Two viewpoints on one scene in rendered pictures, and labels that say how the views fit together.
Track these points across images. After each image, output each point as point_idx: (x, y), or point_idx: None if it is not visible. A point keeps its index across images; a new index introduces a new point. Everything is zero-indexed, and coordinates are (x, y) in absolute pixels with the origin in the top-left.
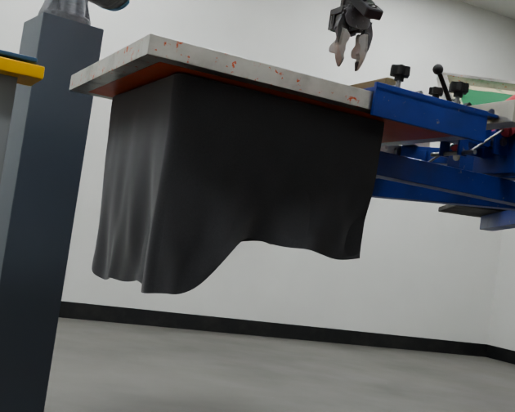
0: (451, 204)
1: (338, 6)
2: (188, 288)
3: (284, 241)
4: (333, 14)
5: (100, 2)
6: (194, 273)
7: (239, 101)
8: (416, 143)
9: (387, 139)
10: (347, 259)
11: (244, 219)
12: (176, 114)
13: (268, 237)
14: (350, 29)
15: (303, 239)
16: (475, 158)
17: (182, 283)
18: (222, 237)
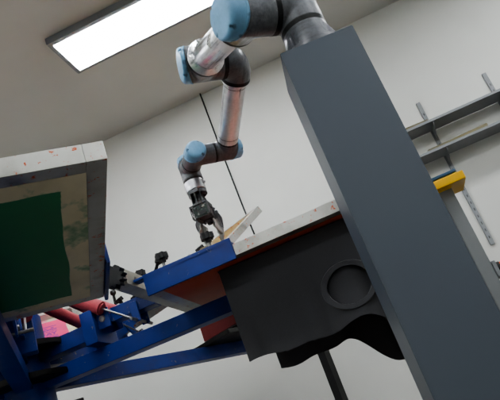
0: (5, 376)
1: (209, 202)
2: (394, 358)
3: (331, 345)
4: (209, 204)
5: (259, 36)
6: (389, 350)
7: None
8: (189, 307)
9: (201, 299)
10: (290, 367)
11: (351, 327)
12: None
13: (338, 340)
14: (204, 218)
15: (320, 347)
16: (96, 329)
17: (396, 354)
18: (368, 333)
